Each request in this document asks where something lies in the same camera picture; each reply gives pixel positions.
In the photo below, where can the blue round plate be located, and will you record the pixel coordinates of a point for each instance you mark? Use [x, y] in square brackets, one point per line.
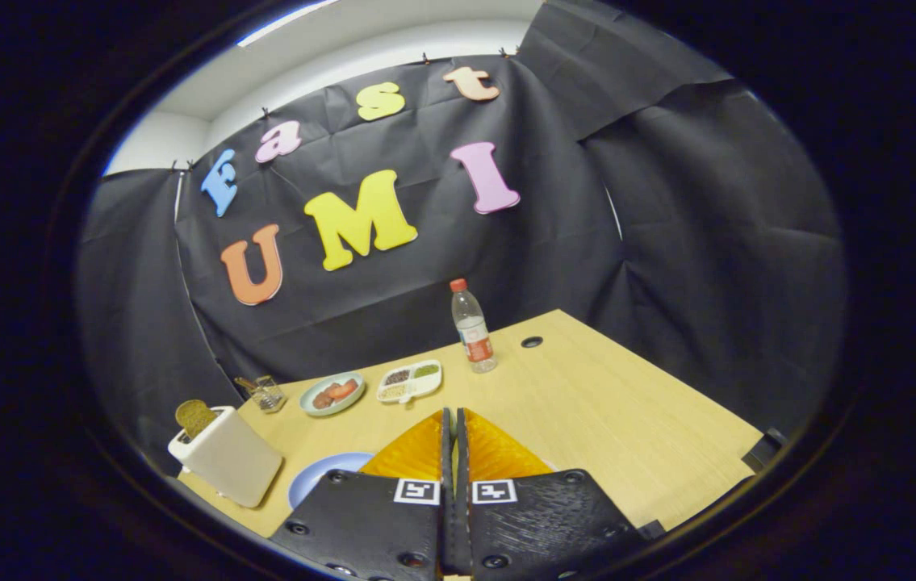
[316, 476]

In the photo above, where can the dark object beside table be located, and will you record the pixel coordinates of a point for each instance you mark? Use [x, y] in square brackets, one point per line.
[764, 449]

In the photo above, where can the brown bread slice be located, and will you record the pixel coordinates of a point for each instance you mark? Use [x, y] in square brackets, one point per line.
[194, 417]

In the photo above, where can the brown meat slice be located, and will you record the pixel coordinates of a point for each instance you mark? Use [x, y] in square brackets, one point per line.
[323, 399]

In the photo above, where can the black table grommet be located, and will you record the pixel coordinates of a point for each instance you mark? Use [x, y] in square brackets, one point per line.
[532, 341]

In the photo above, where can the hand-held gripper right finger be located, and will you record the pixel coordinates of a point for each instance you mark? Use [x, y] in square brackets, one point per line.
[538, 524]

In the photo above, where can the clear bottle red cap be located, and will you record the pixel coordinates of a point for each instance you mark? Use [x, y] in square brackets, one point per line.
[473, 331]

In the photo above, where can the pale green round plate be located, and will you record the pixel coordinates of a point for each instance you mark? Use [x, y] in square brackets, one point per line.
[308, 403]

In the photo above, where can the black backdrop cloth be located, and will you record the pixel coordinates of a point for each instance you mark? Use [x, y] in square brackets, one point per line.
[708, 242]

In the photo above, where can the white toaster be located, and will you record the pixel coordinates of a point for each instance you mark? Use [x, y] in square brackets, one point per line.
[232, 460]

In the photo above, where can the white divided condiment tray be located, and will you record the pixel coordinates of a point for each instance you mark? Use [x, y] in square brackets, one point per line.
[409, 381]

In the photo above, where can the wooden chopsticks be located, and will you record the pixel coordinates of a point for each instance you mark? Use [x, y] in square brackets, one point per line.
[246, 385]

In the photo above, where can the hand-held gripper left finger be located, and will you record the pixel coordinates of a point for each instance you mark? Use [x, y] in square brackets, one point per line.
[377, 524]

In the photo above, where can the clear utensil holder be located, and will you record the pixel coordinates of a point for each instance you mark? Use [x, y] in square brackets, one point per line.
[269, 395]

